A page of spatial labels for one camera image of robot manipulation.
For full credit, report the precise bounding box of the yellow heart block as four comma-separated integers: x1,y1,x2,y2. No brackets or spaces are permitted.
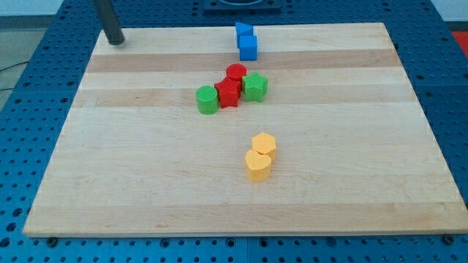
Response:
245,150,272,182

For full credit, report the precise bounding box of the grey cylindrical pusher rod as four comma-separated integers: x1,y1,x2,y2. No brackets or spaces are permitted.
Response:
92,0,125,46

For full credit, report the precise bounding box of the wooden board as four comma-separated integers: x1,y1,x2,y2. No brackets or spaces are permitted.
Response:
23,23,467,237

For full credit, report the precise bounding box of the red star block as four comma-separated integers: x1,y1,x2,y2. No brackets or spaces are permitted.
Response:
214,77,241,108

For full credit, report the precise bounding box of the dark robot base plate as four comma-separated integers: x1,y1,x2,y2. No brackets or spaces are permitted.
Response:
203,0,283,13

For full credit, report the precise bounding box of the green cylinder block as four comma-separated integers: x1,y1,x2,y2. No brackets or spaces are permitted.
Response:
195,85,219,115

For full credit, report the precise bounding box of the red cylinder block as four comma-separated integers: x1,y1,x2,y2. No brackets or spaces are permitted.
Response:
226,64,247,81

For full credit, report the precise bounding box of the blue cube block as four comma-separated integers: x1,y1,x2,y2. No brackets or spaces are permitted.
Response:
238,35,257,61

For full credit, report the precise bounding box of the yellow hexagon block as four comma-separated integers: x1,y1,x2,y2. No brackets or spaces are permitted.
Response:
252,132,277,162

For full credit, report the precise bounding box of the green star block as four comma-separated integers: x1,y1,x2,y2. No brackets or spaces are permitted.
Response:
242,72,268,102

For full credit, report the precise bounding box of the blue triangle block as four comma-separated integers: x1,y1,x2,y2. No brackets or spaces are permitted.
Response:
235,22,254,47

